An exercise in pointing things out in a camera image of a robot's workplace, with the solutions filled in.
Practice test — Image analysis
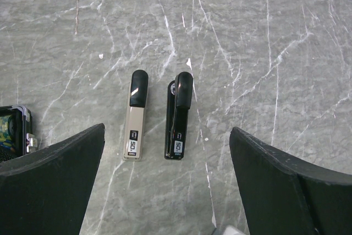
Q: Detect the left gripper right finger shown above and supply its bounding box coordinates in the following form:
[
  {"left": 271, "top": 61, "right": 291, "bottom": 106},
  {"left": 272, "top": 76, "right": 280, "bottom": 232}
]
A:
[{"left": 229, "top": 127, "right": 351, "bottom": 234}]

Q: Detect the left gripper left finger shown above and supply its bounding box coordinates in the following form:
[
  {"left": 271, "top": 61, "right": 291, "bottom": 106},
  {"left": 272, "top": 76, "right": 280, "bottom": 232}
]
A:
[{"left": 1, "top": 123, "right": 105, "bottom": 234}]

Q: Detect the silver stapler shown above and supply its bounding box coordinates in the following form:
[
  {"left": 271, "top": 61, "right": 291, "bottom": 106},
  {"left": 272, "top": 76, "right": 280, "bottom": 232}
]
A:
[{"left": 123, "top": 69, "right": 149, "bottom": 161}]

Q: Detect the black stapler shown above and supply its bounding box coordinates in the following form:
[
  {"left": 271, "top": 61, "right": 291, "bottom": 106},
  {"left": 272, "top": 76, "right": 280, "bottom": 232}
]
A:
[{"left": 164, "top": 72, "right": 193, "bottom": 160}]

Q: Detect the black poker chip case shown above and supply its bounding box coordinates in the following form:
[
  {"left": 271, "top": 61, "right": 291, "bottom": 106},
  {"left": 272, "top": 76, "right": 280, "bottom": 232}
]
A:
[{"left": 0, "top": 105, "right": 39, "bottom": 162}]

